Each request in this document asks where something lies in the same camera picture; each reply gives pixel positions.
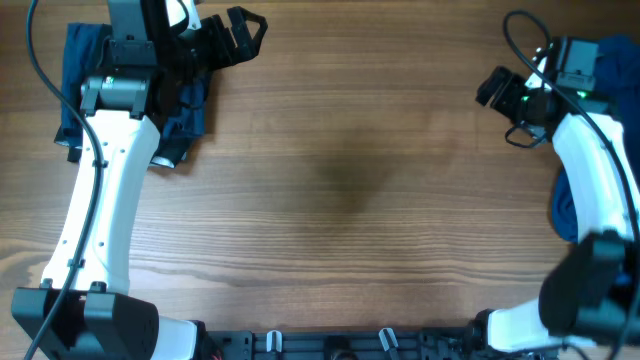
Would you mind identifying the folded blue shorts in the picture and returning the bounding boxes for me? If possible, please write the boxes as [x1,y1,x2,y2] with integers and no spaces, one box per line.
[54,23,211,147]

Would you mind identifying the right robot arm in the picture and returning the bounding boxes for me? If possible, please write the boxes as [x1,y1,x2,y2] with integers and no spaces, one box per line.
[240,31,639,359]

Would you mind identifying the black polo shirt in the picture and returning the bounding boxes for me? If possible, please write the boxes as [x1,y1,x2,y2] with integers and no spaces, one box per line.
[151,73,212,140]

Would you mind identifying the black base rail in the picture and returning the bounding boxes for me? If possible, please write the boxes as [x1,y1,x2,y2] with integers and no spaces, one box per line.
[209,327,558,360]

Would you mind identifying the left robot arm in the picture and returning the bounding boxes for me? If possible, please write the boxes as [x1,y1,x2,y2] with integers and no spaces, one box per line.
[11,1,267,359]

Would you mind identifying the right black cable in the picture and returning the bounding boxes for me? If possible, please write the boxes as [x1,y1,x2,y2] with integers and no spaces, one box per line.
[501,9,640,360]

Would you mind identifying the blue polo shirt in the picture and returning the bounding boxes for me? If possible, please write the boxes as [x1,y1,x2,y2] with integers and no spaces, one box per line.
[551,35,639,243]

